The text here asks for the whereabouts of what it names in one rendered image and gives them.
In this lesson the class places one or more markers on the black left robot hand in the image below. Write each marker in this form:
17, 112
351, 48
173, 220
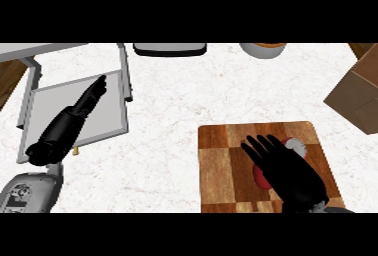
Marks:
54, 140

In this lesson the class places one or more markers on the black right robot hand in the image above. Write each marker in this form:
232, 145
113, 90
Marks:
290, 176

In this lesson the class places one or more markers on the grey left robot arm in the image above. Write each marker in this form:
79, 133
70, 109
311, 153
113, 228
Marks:
30, 191

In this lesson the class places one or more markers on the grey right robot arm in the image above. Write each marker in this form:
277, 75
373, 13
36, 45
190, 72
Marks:
340, 210

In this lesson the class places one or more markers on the red tomato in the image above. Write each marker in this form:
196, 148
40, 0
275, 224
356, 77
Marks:
262, 180

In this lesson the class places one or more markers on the wooden checkered cutting board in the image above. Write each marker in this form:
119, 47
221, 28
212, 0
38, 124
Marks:
222, 166

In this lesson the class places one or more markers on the brown cardboard box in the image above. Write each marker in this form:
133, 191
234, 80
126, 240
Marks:
356, 96

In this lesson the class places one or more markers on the small brass drawer knob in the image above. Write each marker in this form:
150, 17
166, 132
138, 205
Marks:
76, 152

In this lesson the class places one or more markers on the grey drawer front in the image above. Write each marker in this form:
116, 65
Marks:
105, 110

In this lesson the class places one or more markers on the grey open drawer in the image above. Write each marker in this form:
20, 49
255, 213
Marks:
126, 73

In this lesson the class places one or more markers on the pale grey slab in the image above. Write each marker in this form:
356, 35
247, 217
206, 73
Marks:
35, 49

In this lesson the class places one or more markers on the grey black-rimmed appliance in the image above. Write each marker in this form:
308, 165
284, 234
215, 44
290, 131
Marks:
170, 48

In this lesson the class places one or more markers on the grey round pot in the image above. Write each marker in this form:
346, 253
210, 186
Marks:
263, 50

